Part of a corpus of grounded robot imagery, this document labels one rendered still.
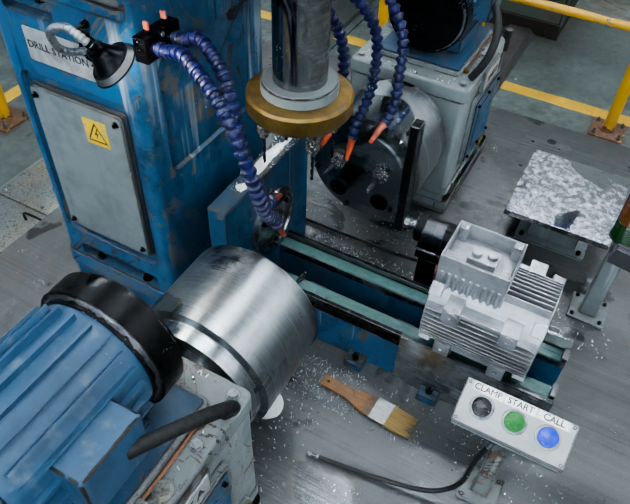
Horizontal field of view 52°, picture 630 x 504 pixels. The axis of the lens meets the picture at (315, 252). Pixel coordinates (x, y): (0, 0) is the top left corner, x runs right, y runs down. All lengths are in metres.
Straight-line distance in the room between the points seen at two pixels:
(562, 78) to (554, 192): 2.45
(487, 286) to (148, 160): 0.60
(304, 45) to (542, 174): 0.87
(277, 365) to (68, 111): 0.56
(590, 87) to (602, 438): 2.90
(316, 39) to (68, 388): 0.60
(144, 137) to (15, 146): 2.36
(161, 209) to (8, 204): 1.27
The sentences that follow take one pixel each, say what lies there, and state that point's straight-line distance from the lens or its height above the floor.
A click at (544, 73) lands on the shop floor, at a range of 4.08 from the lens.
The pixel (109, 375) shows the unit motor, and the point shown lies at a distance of 0.73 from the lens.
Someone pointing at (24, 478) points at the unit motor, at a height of 1.32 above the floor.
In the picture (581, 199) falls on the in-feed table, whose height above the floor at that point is 0.92.
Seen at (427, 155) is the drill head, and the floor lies 1.08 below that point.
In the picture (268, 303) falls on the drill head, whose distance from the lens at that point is 1.00.
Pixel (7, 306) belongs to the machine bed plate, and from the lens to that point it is 1.56.
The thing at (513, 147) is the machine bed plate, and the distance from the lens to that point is 1.98.
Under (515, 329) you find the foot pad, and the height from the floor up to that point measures 1.07.
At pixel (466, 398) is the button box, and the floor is 1.07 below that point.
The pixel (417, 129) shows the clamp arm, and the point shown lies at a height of 1.25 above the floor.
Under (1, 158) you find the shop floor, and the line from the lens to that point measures 3.39.
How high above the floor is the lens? 1.91
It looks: 46 degrees down
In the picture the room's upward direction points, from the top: 3 degrees clockwise
